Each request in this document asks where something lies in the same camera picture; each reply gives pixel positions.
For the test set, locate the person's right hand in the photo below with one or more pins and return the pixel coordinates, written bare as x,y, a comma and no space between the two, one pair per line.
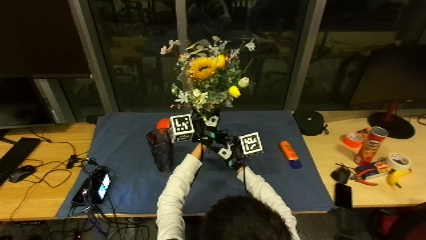
231,156

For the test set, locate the person's left hand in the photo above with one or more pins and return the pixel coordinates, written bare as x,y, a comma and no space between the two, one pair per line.
200,133

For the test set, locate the sunflower and mixed flower bouquet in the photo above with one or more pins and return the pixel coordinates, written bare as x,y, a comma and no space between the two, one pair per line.
207,71

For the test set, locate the white marker cube left glove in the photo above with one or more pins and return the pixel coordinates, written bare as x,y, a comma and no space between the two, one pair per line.
182,127

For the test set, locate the white marker cube glove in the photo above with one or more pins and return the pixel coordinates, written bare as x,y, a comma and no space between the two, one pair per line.
182,127
251,143

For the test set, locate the white marker cube right glove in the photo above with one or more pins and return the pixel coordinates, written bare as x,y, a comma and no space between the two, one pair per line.
251,143

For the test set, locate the orange round ball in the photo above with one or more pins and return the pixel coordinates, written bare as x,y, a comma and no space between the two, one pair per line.
163,123

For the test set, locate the orange tube with blue cap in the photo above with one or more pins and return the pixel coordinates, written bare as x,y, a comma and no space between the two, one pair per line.
289,153

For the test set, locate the blue table cloth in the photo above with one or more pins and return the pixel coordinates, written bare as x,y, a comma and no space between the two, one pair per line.
134,156

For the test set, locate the black round pouch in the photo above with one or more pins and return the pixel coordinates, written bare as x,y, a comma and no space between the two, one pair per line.
309,122

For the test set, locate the small black pouch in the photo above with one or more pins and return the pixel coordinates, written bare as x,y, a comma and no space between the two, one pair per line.
341,174

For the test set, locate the phone with lit screen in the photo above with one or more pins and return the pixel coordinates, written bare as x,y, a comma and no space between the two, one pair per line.
102,185

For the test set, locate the orange tape roll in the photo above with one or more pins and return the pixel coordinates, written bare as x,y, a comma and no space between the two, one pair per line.
352,140

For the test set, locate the black smartphone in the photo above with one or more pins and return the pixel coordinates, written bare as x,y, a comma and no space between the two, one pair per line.
344,196

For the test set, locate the red chips can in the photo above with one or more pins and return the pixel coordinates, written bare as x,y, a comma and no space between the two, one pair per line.
371,146

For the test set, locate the black power bank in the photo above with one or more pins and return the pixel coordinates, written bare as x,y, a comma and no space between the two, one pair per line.
82,193

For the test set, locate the blue and red snack packet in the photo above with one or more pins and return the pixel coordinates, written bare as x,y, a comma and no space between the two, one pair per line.
372,170

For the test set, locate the black lamp base red stem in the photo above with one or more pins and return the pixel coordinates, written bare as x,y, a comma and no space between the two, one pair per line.
392,125

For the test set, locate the white tape roll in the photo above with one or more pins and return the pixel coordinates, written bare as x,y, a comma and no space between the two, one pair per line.
399,161

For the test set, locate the yellow banana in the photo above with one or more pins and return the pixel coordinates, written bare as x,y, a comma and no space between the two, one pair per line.
395,176

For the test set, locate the black monitor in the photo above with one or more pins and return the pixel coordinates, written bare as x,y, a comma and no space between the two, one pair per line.
22,100

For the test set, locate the black keyboard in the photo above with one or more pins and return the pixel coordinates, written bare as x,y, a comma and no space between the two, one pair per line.
18,156

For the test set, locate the black computer mouse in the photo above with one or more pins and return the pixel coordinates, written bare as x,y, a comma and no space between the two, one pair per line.
22,173

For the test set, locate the red bag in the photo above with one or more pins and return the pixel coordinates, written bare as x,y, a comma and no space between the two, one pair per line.
400,223

